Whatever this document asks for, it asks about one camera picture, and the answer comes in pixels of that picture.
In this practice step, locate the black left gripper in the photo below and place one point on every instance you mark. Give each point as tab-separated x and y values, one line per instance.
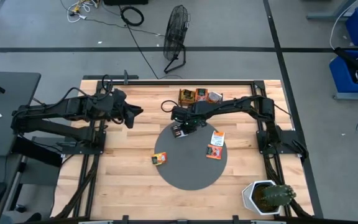
119	105

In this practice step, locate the black metal table frame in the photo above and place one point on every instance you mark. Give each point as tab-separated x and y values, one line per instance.
166	83

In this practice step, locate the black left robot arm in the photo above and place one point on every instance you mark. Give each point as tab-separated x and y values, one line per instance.
57	109

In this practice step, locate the wooden compartment tray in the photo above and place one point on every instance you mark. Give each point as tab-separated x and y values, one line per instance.
181	98

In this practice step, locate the grey metal table leg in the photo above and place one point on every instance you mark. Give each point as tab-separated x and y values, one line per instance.
325	15

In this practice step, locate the black floor fan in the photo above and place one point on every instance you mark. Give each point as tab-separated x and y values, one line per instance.
176	32

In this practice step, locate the black box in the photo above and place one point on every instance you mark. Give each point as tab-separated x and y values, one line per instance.
126	1

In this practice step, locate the round grey woven mat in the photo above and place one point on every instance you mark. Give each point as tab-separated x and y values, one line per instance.
188	171

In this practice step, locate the green cactus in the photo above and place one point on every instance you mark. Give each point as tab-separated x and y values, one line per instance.
278	195

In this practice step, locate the white hexagonal plant pot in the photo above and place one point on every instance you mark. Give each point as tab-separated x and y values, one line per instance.
247	196

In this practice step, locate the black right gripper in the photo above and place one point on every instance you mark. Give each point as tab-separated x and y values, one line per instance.
185	116

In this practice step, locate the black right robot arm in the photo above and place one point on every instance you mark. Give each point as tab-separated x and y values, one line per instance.
228	105

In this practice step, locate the black folded stand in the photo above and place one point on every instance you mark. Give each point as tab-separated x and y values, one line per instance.
353	60

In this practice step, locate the dark grey desk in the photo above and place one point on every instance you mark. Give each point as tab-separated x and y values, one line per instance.
5	124

